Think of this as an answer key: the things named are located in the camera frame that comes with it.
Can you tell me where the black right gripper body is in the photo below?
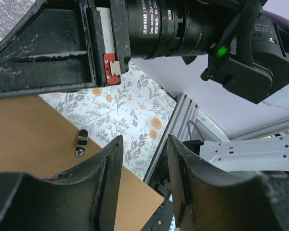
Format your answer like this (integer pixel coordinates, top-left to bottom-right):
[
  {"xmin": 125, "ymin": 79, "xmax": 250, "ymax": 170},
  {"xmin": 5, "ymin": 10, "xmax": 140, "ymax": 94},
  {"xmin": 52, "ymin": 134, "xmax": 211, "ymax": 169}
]
[{"xmin": 86, "ymin": 0, "xmax": 246, "ymax": 85}]

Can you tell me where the floral patterned table mat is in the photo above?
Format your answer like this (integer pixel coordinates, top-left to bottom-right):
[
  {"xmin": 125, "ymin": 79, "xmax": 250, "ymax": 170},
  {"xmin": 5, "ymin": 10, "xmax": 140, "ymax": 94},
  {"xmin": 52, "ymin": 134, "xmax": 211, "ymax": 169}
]
[{"xmin": 0, "ymin": 0, "xmax": 178, "ymax": 181}]

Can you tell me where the aluminium front rail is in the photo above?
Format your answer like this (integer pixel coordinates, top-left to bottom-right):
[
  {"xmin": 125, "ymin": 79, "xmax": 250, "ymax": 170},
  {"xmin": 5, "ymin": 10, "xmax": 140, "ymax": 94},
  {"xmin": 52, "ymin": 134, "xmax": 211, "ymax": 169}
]
[{"xmin": 143, "ymin": 92, "xmax": 289, "ymax": 186}]

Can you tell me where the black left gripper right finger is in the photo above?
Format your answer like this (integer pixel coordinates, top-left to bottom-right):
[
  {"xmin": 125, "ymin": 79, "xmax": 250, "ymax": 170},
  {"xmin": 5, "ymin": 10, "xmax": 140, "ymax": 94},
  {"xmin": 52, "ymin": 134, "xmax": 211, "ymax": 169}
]
[{"xmin": 167, "ymin": 135, "xmax": 289, "ymax": 231}]

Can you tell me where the brown cardboard backing board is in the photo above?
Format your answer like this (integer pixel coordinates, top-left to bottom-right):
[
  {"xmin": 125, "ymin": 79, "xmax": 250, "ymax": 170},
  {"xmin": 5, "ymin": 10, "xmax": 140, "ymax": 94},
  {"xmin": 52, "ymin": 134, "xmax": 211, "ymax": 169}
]
[{"xmin": 0, "ymin": 96, "xmax": 163, "ymax": 231}]

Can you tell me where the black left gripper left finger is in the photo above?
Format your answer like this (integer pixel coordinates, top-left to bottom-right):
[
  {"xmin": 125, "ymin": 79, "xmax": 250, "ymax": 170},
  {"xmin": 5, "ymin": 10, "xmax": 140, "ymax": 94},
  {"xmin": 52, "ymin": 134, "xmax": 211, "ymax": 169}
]
[{"xmin": 0, "ymin": 136, "xmax": 123, "ymax": 231}]

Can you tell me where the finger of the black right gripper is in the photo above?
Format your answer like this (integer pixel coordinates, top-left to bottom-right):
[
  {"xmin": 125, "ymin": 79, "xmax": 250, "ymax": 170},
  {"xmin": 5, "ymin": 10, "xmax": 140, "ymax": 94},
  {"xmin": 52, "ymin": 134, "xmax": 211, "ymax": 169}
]
[{"xmin": 0, "ymin": 0, "xmax": 104, "ymax": 98}]

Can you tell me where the small metal clip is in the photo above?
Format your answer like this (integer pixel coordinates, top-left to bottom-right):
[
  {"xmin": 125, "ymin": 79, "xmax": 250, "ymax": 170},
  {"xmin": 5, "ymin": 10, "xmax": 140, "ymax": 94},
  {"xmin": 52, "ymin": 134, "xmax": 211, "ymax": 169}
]
[{"xmin": 75, "ymin": 129, "xmax": 88, "ymax": 157}]

